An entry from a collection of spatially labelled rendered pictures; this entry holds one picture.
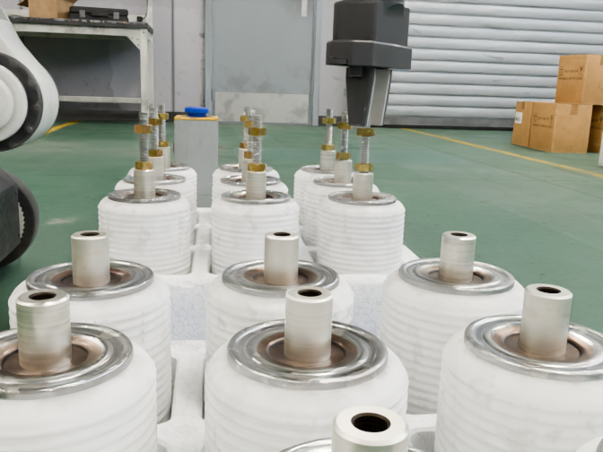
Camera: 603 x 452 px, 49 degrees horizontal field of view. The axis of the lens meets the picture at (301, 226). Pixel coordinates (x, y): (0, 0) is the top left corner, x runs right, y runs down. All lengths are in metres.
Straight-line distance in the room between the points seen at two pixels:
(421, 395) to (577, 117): 4.05
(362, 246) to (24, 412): 0.47
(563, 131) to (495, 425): 4.11
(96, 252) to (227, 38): 5.45
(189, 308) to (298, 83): 5.27
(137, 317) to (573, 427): 0.24
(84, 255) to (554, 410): 0.27
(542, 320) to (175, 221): 0.44
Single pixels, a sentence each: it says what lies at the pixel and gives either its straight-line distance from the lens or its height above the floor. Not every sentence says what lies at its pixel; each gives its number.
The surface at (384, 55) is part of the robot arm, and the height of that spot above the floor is 0.41.
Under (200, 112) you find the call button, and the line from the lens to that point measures 1.09.
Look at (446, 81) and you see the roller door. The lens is 6.17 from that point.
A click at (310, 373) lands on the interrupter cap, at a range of 0.29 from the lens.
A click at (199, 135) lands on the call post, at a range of 1.08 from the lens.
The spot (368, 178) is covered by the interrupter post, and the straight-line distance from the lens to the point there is 0.72.
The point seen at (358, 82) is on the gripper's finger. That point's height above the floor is 0.38.
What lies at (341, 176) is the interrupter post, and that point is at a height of 0.26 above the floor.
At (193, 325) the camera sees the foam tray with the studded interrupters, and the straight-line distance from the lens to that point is 0.67.
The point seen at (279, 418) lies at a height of 0.24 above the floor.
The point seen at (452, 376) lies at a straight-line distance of 0.33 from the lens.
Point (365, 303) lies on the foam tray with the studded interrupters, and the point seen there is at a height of 0.16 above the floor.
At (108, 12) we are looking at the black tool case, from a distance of 5.30.
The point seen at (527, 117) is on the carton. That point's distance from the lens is 4.72.
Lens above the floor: 0.38
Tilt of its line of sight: 12 degrees down
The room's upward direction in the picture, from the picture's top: 2 degrees clockwise
